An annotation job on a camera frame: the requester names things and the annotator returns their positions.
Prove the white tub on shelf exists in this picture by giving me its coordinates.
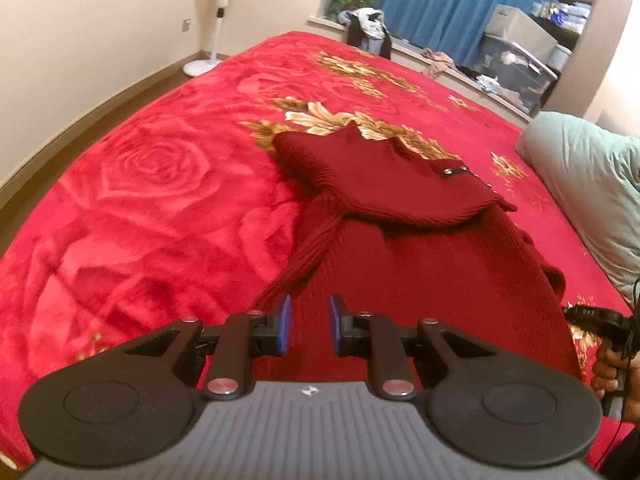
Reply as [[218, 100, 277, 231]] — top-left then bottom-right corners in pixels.
[[547, 44, 572, 73]]

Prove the grey cardboard box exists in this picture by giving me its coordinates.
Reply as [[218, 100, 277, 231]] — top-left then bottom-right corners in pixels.
[[484, 4, 558, 63]]

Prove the person's right hand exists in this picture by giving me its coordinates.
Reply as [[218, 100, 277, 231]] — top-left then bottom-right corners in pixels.
[[590, 342, 640, 427]]

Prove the wooden shelf unit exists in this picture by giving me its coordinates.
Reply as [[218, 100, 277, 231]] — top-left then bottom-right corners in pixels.
[[541, 0, 632, 120]]

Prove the tissue pack on sill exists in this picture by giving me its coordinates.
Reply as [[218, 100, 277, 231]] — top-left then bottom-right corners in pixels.
[[475, 74, 501, 94]]

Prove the dark clothes pile on sill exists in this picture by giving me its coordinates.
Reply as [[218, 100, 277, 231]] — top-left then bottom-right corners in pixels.
[[337, 6, 393, 60]]

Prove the pale green pillow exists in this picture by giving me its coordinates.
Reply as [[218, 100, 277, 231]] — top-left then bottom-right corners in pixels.
[[515, 112, 639, 302]]

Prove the green potted plant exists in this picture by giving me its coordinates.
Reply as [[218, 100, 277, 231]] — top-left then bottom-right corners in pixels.
[[326, 0, 378, 21]]

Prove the red floral bed blanket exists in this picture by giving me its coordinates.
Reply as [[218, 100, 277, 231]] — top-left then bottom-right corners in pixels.
[[1, 32, 628, 466]]

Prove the dark red knit sweater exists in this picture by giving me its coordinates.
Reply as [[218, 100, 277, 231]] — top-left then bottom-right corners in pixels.
[[256, 125, 580, 382]]

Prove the pink cloth on sill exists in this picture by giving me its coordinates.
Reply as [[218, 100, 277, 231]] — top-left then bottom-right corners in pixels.
[[421, 48, 456, 80]]

